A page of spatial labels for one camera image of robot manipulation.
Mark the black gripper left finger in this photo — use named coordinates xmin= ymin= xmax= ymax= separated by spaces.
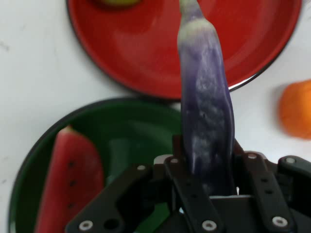
xmin=65 ymin=133 xmax=223 ymax=233

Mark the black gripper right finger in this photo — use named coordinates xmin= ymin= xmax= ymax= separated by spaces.
xmin=232 ymin=138 xmax=311 ymax=233

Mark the purple toy eggplant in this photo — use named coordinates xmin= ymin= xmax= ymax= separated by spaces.
xmin=177 ymin=0 xmax=236 ymax=197

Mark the orange toy fruit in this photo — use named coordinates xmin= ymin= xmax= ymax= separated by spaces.
xmin=278 ymin=79 xmax=311 ymax=140

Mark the dark green round plate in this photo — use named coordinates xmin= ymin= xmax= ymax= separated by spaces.
xmin=8 ymin=97 xmax=185 ymax=233

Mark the red toy watermelon slice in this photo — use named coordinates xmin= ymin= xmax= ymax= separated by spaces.
xmin=34 ymin=125 xmax=105 ymax=233

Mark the red round plate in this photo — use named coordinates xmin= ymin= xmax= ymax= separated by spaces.
xmin=66 ymin=0 xmax=303 ymax=100

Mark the green toy apple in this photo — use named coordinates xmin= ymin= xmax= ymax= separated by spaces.
xmin=91 ymin=0 xmax=143 ymax=8

